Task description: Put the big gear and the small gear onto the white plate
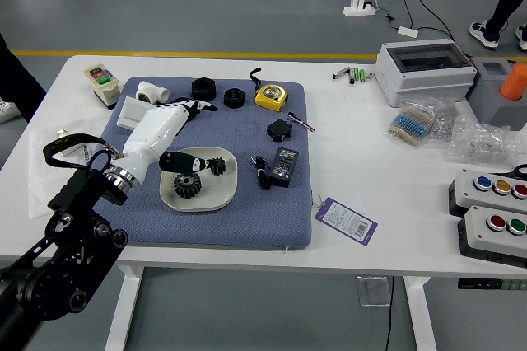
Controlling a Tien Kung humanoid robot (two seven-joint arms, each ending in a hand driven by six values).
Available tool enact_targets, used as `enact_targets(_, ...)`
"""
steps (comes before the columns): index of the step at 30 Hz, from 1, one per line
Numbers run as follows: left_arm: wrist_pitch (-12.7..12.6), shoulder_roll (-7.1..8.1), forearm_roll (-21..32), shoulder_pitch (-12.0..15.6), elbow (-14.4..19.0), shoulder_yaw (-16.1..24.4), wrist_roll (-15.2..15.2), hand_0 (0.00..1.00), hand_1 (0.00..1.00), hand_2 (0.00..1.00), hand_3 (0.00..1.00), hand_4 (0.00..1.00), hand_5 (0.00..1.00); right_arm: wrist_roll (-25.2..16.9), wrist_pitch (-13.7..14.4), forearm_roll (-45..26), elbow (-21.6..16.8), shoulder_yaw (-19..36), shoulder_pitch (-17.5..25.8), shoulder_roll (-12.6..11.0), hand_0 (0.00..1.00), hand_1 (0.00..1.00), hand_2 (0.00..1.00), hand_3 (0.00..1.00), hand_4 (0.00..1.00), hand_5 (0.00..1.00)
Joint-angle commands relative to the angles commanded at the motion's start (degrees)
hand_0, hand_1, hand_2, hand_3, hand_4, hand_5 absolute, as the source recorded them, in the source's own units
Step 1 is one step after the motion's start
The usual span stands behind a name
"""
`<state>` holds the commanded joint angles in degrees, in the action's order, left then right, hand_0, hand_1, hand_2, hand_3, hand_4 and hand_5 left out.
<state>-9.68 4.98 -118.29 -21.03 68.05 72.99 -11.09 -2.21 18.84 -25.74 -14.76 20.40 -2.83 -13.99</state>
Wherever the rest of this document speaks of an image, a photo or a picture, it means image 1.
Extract small white labelled part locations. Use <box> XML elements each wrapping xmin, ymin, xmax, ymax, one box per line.
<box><xmin>56</xmin><ymin>128</ymin><xmax>90</xmax><ymax>158</ymax></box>

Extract beige red-green push switch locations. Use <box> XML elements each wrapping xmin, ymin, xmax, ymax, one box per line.
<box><xmin>83</xmin><ymin>63</ymin><xmax>121</xmax><ymax>110</ymax></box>

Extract white power strip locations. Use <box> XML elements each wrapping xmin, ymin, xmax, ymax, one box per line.
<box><xmin>343</xmin><ymin>0</ymin><xmax>378</xmax><ymax>18</ymax></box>

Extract two-button control box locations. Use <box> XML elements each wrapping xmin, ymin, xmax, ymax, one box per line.
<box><xmin>457</xmin><ymin>205</ymin><xmax>527</xmax><ymax>269</ymax></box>

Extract bag of small metal parts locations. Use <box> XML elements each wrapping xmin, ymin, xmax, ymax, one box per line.
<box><xmin>427</xmin><ymin>97</ymin><xmax>460</xmax><ymax>141</ymax></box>

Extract black module cable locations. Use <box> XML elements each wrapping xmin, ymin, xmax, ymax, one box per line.
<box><xmin>249</xmin><ymin>154</ymin><xmax>273</xmax><ymax>190</ymax></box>

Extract black digital display module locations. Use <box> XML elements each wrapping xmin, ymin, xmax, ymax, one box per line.
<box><xmin>267</xmin><ymin>147</ymin><xmax>301</xmax><ymax>189</ymax></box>

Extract white wall switch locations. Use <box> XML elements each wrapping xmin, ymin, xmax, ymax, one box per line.
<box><xmin>116</xmin><ymin>96</ymin><xmax>156</xmax><ymax>129</ymax></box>

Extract black handled scissors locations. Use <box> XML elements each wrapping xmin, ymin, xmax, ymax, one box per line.
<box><xmin>492</xmin><ymin>164</ymin><xmax>527</xmax><ymax>181</ymax></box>

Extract purple paper tag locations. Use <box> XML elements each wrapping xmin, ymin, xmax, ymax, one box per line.
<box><xmin>315</xmin><ymin>196</ymin><xmax>379</xmax><ymax>248</ymax></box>

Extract clear bubble wrap bag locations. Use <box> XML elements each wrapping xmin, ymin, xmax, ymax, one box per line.
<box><xmin>445</xmin><ymin>115</ymin><xmax>527</xmax><ymax>169</ymax></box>

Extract white square plate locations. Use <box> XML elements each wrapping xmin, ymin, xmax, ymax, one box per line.
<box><xmin>159</xmin><ymin>147</ymin><xmax>239</xmax><ymax>213</ymax></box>

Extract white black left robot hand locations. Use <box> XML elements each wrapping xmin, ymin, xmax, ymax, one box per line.
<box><xmin>121</xmin><ymin>96</ymin><xmax>218</xmax><ymax>179</ymax></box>

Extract three-button control box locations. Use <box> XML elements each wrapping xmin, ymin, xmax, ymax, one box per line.
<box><xmin>448</xmin><ymin>168</ymin><xmax>527</xmax><ymax>220</ymax></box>

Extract big black gear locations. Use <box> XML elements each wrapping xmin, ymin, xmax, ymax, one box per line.
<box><xmin>171</xmin><ymin>172</ymin><xmax>203</xmax><ymax>200</ymax></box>

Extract orange cylinder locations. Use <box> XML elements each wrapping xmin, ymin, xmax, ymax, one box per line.
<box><xmin>499</xmin><ymin>63</ymin><xmax>527</xmax><ymax>101</ymax></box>

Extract big black hex nut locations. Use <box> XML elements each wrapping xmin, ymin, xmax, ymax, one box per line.
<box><xmin>191</xmin><ymin>77</ymin><xmax>217</xmax><ymax>101</ymax></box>

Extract grey electrical enclosure box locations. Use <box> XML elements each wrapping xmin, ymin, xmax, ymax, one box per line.
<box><xmin>374</xmin><ymin>39</ymin><xmax>478</xmax><ymax>108</ymax></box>

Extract table height control panel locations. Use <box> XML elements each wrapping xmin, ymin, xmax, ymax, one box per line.
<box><xmin>457</xmin><ymin>278</ymin><xmax>527</xmax><ymax>291</ymax></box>

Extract black servo with red wires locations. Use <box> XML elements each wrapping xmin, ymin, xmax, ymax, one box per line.
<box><xmin>266</xmin><ymin>111</ymin><xmax>317</xmax><ymax>143</ymax></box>

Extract blue-grey padded mat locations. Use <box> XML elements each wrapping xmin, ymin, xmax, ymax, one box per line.
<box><xmin>102</xmin><ymin>76</ymin><xmax>313</xmax><ymax>251</ymax></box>

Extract silver floor plate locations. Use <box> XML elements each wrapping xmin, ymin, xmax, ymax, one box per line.
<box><xmin>356</xmin><ymin>276</ymin><xmax>391</xmax><ymax>307</ymax></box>

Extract bag of blue resistors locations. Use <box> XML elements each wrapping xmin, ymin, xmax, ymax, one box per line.
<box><xmin>385</xmin><ymin>99</ymin><xmax>438</xmax><ymax>147</ymax></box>

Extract white pipe tee fitting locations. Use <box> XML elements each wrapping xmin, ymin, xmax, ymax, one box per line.
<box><xmin>135</xmin><ymin>80</ymin><xmax>170</xmax><ymax>105</ymax></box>

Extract white table leg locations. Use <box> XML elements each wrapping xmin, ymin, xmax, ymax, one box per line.
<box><xmin>402</xmin><ymin>276</ymin><xmax>438</xmax><ymax>351</ymax></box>
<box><xmin>103</xmin><ymin>264</ymin><xmax>145</xmax><ymax>351</ymax></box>

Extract small black hex nut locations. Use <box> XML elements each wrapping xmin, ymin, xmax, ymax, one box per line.
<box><xmin>223</xmin><ymin>87</ymin><xmax>247</xmax><ymax>110</ymax></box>

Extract grey block holder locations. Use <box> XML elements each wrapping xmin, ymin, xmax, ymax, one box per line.
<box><xmin>465</xmin><ymin>56</ymin><xmax>527</xmax><ymax>132</ymax></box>

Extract yellow tape measure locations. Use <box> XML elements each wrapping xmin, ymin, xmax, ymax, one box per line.
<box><xmin>248</xmin><ymin>67</ymin><xmax>289</xmax><ymax>112</ymax></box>

